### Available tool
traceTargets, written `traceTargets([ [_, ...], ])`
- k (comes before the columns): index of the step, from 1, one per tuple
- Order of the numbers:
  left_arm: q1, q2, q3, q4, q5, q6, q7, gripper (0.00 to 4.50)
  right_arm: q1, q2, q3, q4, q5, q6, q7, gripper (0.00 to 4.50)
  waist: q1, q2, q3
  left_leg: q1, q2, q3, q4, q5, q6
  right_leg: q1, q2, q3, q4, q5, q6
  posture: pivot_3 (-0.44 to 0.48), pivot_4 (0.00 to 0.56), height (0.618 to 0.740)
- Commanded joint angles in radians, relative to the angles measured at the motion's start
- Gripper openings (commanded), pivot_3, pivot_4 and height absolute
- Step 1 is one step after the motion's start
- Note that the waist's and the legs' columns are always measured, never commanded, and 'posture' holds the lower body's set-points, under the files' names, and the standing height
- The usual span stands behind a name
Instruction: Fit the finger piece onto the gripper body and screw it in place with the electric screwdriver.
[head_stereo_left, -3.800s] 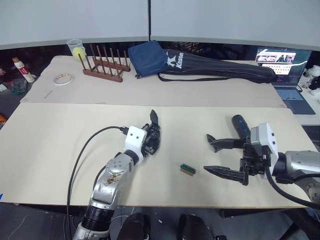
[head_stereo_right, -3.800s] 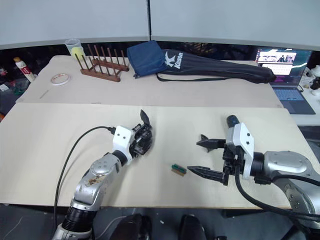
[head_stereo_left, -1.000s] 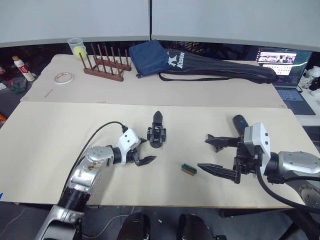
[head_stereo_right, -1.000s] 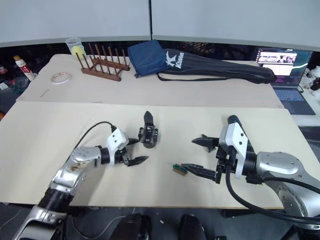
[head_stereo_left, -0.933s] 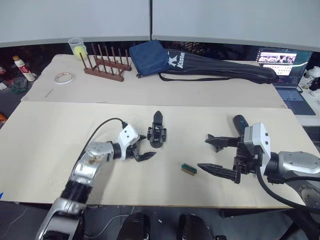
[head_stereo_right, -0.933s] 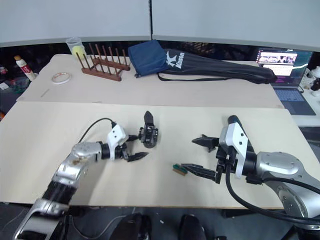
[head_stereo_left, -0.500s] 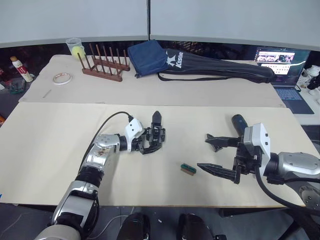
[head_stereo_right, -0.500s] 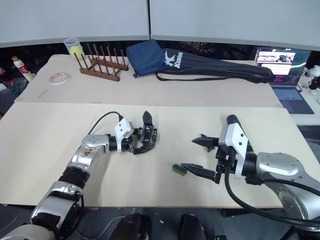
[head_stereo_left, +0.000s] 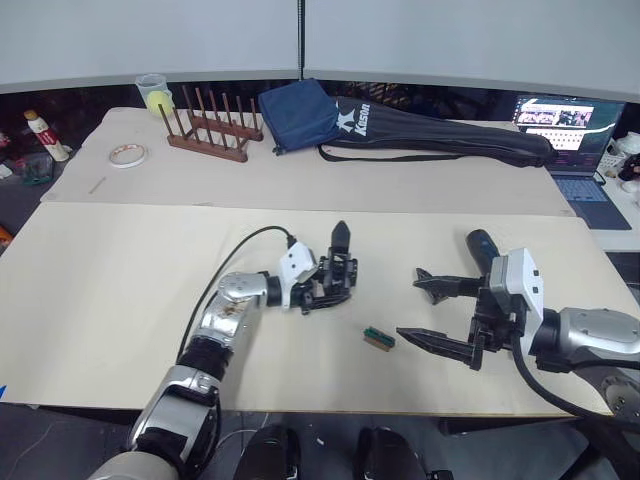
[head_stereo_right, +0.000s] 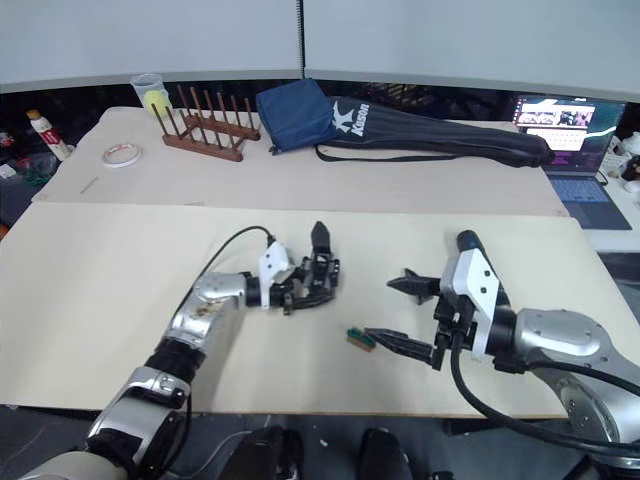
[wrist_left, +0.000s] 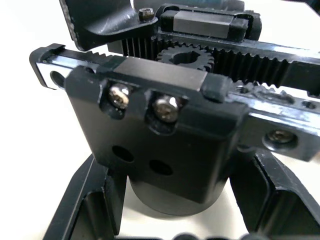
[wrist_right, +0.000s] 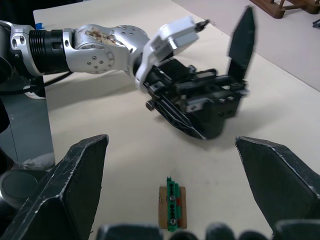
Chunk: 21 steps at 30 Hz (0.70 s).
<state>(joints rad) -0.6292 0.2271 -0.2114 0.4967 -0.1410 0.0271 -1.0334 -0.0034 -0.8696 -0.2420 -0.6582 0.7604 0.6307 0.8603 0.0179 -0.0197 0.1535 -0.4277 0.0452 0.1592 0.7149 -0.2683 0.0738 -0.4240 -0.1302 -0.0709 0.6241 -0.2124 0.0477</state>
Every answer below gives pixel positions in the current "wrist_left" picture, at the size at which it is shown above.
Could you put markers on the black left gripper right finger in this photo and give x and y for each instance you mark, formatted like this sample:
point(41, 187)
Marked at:
point(287, 200)

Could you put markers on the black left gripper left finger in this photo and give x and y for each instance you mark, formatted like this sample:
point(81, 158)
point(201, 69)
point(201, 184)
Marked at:
point(75, 200)

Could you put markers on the black gripper body workpiece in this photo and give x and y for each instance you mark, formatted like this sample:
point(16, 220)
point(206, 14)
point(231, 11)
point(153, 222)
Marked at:
point(175, 140)

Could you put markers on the dark socket head screw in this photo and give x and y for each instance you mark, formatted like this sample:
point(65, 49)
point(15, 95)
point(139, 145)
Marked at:
point(278, 136)

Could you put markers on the silver pan head screw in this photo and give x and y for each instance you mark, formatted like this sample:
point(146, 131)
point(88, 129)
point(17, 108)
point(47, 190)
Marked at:
point(166, 108)
point(118, 96)

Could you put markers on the black gripper finger piece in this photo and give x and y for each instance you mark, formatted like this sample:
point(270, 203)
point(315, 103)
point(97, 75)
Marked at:
point(100, 22)

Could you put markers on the black socket head screw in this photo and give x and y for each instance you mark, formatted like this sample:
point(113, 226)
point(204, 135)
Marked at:
point(146, 13)

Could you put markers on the black pinion gear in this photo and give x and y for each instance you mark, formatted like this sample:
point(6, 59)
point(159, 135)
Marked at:
point(185, 58)

